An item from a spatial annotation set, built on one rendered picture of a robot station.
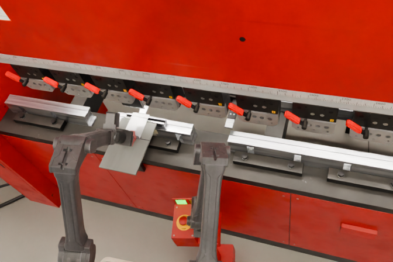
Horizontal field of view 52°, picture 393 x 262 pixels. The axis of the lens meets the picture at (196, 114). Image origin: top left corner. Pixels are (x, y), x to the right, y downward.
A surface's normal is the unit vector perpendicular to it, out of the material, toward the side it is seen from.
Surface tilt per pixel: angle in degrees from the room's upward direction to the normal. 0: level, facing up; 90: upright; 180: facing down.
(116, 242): 0
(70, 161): 13
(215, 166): 38
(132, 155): 0
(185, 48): 90
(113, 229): 0
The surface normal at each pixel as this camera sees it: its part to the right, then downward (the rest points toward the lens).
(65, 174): -0.07, 0.48
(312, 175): -0.18, -0.56
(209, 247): 0.06, 0.02
